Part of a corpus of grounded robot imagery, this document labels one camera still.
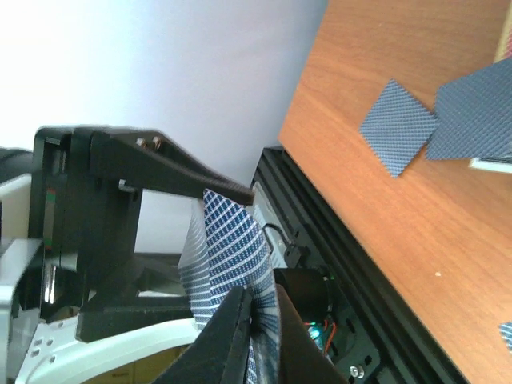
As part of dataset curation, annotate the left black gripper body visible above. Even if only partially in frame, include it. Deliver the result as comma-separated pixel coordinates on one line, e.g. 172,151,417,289
29,126,140,322

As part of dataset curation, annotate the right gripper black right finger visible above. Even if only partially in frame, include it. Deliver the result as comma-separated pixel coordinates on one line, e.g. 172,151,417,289
276,285,347,384

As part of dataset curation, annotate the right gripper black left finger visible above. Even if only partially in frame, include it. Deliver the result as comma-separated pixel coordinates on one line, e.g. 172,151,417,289
154,286,252,384

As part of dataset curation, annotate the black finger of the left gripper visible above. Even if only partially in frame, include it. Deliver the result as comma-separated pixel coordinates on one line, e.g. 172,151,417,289
75,290,214,343
90,128,254,206

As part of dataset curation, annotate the grey playing card deck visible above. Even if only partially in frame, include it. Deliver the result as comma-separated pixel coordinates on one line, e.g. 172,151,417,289
178,190,281,383

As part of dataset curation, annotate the blue patterned card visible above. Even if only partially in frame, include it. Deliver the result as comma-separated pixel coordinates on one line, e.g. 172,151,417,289
359,79,438,178
426,58,511,160
498,322,512,353

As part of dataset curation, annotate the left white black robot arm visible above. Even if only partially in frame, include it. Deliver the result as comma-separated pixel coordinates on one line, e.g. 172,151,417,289
1,126,254,383

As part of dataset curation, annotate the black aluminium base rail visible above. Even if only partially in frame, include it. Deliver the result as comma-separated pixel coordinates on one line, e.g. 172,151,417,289
252,147,465,383

